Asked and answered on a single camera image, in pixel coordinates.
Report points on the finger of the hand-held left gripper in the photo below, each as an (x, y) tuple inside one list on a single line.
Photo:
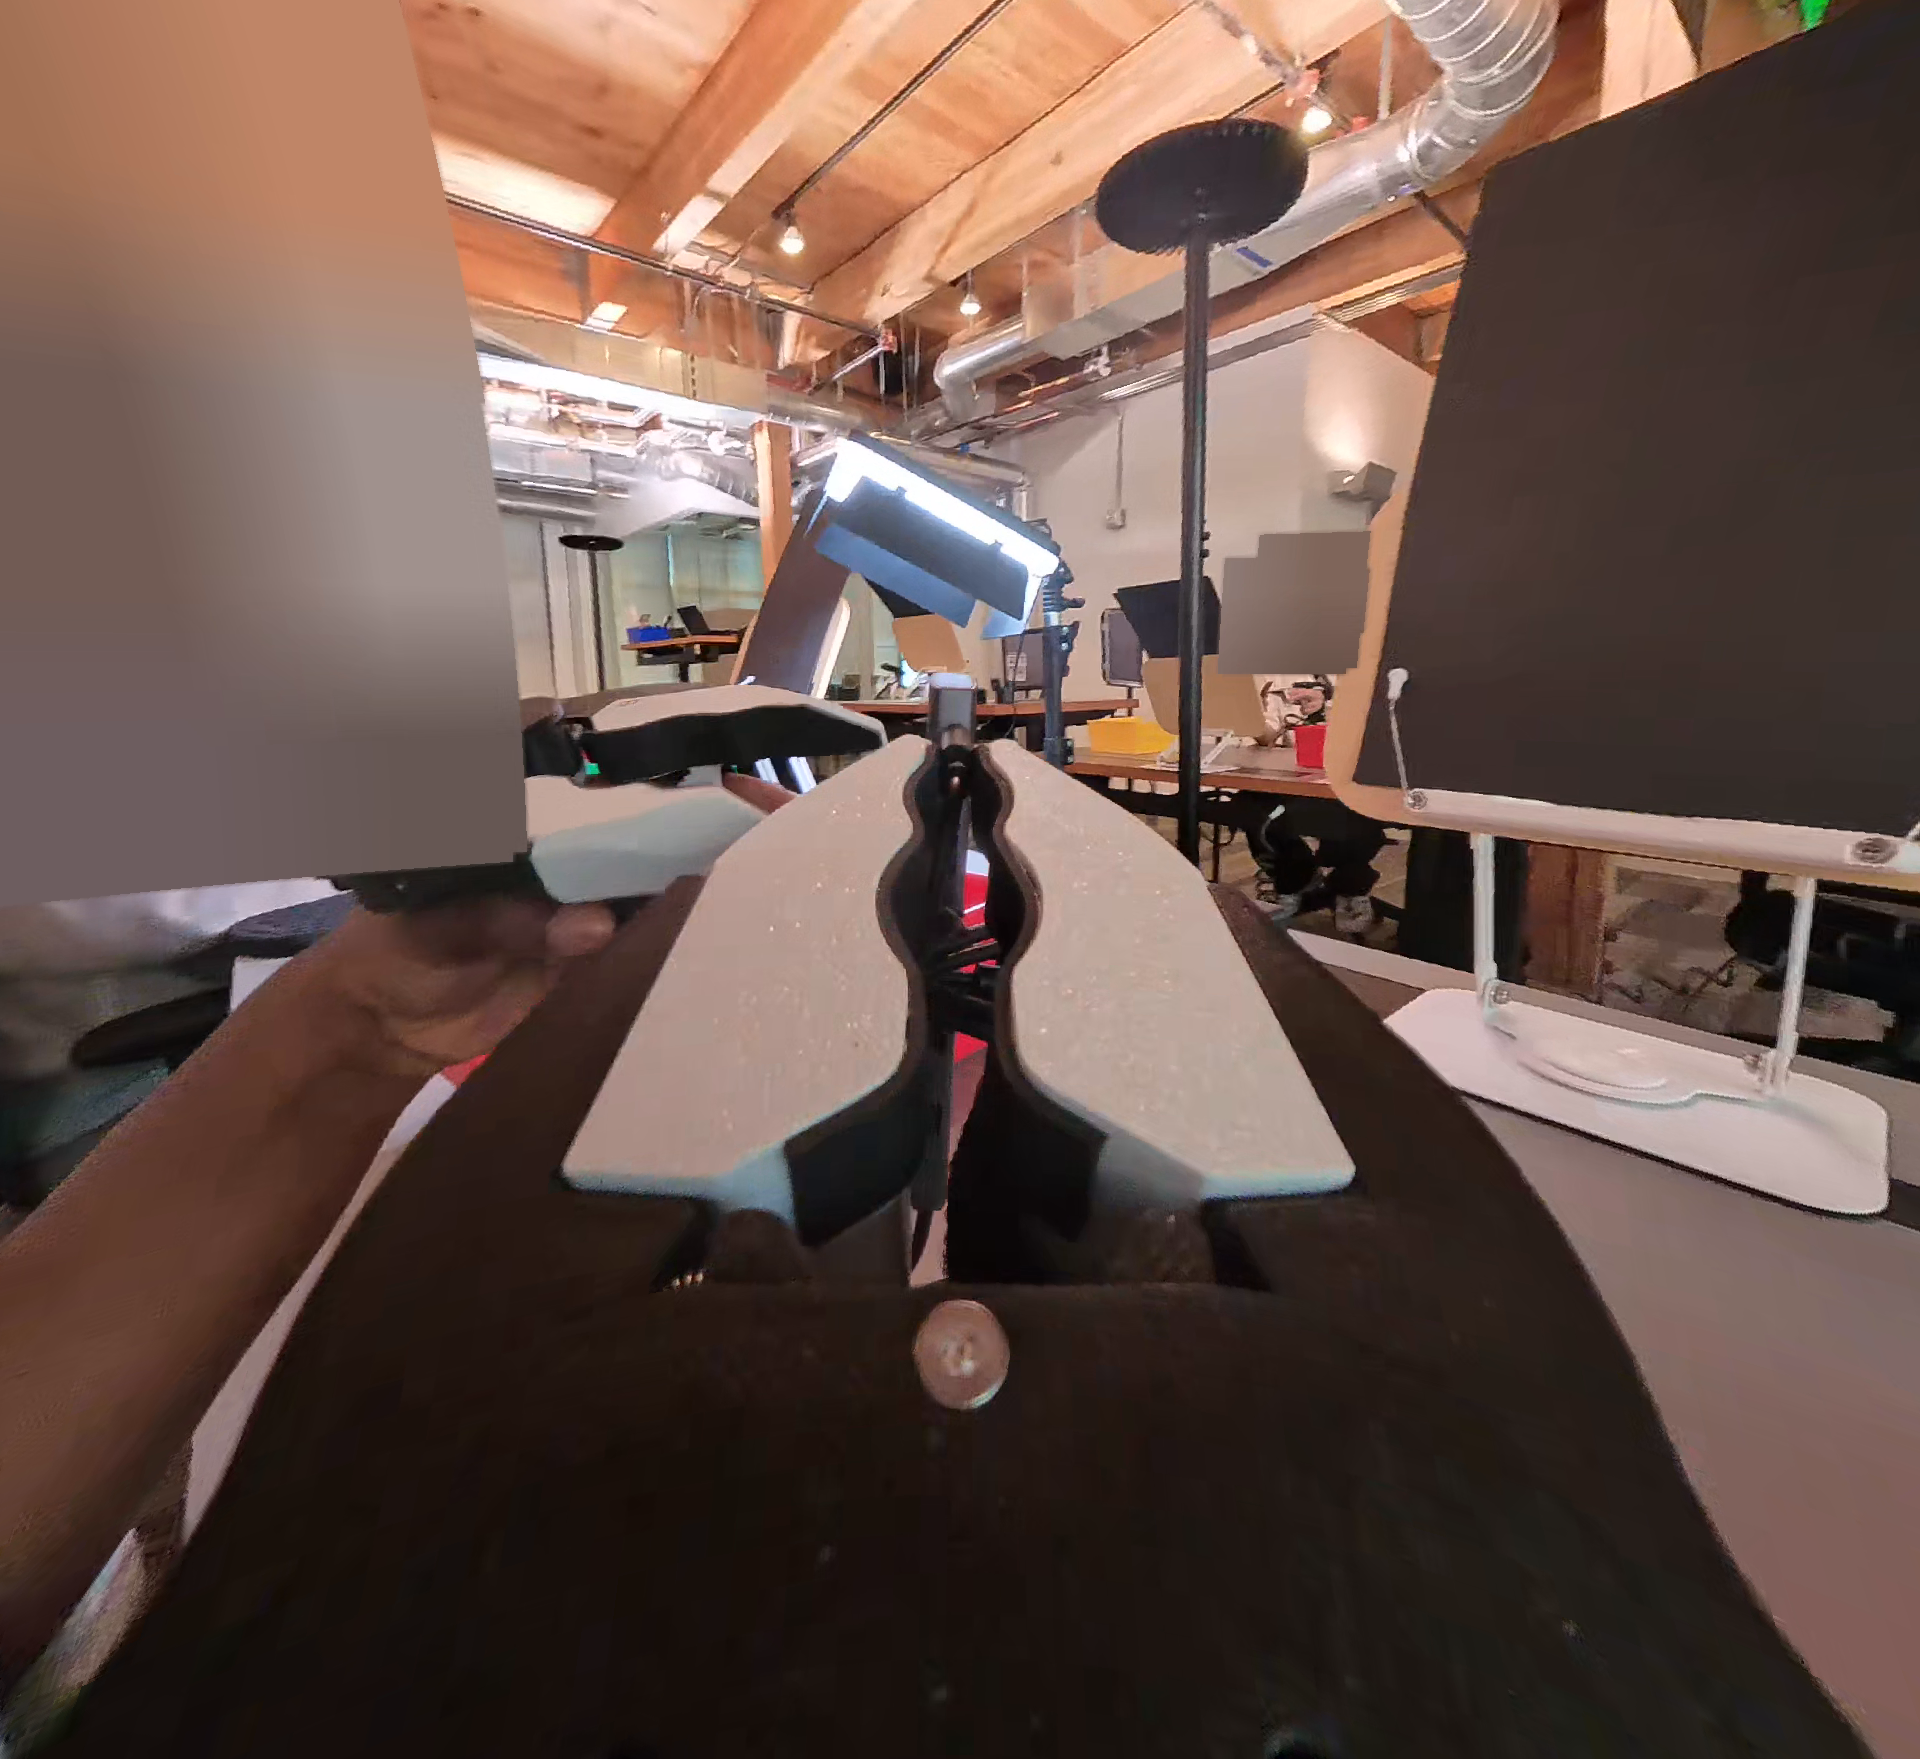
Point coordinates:
[(631, 838), (721, 732)]

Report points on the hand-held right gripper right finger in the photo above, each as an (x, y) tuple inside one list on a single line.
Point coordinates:
[(1170, 1023)]

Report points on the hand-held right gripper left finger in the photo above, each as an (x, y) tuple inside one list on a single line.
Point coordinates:
[(751, 1023)]

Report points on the red plastic bin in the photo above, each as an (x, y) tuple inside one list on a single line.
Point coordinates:
[(981, 890)]

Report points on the person's left forearm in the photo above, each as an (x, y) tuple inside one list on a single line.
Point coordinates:
[(136, 1264)]

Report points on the person's left hand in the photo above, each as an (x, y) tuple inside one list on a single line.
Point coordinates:
[(437, 995)]

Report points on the wooden backing board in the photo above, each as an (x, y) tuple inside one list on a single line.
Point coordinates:
[(795, 619), (1200, 697), (1366, 738)]

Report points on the black floor lamp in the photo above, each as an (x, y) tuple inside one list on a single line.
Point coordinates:
[(589, 541), (1200, 183)]

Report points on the wooden office desk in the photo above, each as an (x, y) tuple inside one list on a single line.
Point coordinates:
[(1232, 776)]

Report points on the yellow plastic bin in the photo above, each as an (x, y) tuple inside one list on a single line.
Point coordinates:
[(1128, 736)]

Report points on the led light panel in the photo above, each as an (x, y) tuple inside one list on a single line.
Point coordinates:
[(930, 515)]

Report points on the red cup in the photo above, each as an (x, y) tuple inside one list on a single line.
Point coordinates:
[(1309, 746)]

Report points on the black light stand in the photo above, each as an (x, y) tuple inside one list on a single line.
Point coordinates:
[(1057, 679)]

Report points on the white tilting stand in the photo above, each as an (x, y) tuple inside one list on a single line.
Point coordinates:
[(1694, 1145)]

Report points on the black office chair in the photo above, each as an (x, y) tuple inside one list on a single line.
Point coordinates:
[(1846, 948)]

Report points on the black panel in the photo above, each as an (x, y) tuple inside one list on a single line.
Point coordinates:
[(1680, 438)]

